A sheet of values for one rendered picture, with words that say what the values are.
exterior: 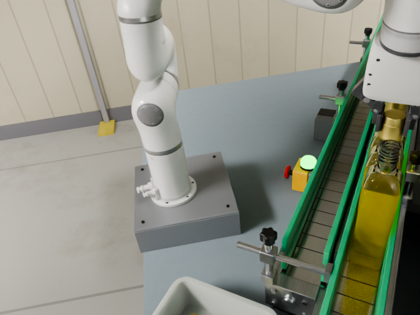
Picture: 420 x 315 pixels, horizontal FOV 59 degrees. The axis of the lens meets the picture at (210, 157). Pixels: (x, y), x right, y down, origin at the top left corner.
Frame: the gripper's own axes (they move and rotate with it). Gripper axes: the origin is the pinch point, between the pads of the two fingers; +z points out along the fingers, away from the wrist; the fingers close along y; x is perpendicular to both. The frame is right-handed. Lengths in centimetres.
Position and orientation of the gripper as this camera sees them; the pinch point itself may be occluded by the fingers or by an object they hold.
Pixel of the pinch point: (394, 119)
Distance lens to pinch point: 67.6
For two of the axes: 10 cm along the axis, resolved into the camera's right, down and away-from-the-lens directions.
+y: -8.8, -2.1, 4.3
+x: -4.3, 7.5, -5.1
